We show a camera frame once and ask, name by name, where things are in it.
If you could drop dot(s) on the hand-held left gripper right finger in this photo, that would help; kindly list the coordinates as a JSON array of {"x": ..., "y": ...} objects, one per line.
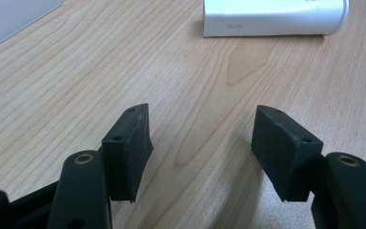
[{"x": 282, "y": 152}]

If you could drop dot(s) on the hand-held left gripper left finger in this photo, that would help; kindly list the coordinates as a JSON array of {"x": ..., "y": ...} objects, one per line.
[{"x": 127, "y": 152}]

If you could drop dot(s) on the white cylindrical device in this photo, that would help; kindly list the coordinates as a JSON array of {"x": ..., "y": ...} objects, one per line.
[{"x": 273, "y": 17}]

